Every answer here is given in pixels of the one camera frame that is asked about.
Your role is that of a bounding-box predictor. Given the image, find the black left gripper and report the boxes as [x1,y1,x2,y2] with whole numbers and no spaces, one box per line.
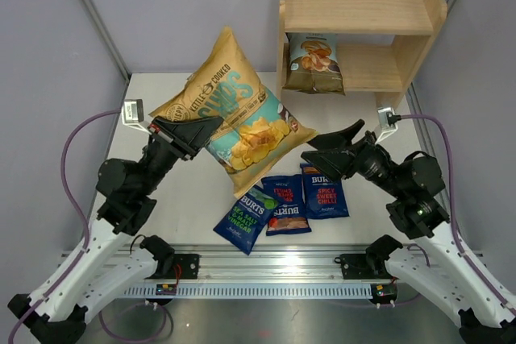
[139,114,223,195]

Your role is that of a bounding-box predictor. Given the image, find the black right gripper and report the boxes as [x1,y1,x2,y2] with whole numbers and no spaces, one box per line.
[302,118,406,197]

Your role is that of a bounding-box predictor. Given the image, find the large kettle cooked chips bag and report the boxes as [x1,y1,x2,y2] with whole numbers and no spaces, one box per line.
[150,27,317,198]

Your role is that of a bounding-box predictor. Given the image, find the olive light-blue chips bag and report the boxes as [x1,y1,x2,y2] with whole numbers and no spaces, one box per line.
[283,32,344,95]

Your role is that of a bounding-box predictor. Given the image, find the blue sea salt vinegar bag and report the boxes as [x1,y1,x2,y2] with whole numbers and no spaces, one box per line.
[213,185,281,255]

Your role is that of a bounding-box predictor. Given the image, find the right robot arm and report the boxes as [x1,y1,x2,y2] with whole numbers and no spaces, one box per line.
[302,120,515,343]

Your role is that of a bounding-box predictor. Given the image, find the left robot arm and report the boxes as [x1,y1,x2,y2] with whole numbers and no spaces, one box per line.
[8,117,223,343]

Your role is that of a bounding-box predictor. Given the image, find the wooden two-tier shelf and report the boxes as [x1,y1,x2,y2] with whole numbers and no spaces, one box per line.
[276,0,447,108]

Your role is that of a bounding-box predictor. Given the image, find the blue spicy sweet chilli bag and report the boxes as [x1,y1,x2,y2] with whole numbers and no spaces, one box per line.
[300,163,349,220]

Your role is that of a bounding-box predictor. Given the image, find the blue upside-down Burts chilli bag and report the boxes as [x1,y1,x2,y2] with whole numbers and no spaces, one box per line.
[261,174,312,236]

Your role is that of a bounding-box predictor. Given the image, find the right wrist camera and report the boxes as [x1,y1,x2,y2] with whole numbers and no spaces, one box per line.
[373,107,399,143]

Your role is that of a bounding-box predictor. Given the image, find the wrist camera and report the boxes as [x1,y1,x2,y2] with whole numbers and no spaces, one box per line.
[373,107,399,143]
[121,99,149,133]

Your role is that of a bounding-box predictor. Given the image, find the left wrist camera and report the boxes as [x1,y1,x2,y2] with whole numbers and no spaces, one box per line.
[121,99,149,133]

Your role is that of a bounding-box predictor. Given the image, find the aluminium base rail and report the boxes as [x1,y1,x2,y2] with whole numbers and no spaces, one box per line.
[60,241,485,300]

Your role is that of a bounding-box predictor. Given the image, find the aluminium corner frame post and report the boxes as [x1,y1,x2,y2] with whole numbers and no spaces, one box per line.
[80,0,132,85]

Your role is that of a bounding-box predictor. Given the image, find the right aluminium frame post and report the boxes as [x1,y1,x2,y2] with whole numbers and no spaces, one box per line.
[405,0,485,208]

